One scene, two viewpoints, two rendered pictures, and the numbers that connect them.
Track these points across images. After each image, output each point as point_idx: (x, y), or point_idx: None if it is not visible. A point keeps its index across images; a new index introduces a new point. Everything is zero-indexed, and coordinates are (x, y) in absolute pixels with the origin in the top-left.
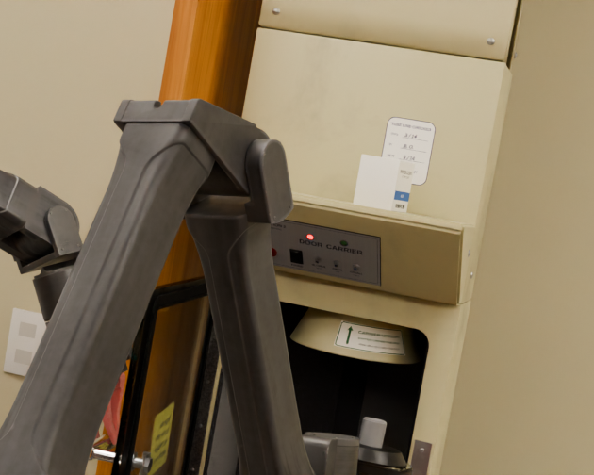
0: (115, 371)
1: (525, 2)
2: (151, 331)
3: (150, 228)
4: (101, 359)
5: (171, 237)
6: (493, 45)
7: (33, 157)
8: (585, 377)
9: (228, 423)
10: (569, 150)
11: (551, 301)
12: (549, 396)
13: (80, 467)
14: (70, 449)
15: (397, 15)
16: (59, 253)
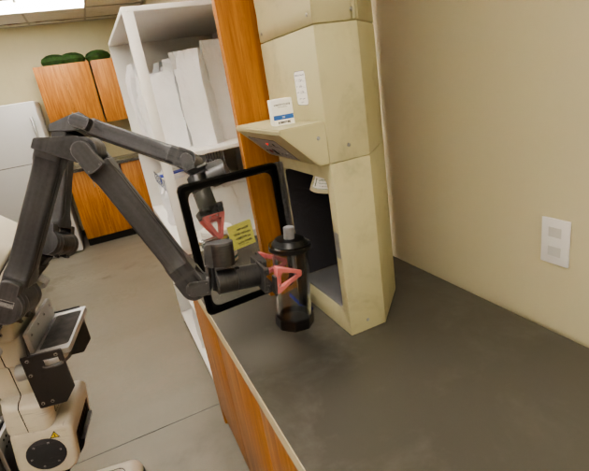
0: (33, 239)
1: None
2: (182, 201)
3: (33, 189)
4: (23, 236)
5: (47, 189)
6: (308, 16)
7: None
8: (522, 178)
9: (311, 221)
10: (492, 31)
11: (497, 132)
12: (505, 190)
13: (24, 271)
14: (17, 266)
15: (283, 17)
16: (184, 171)
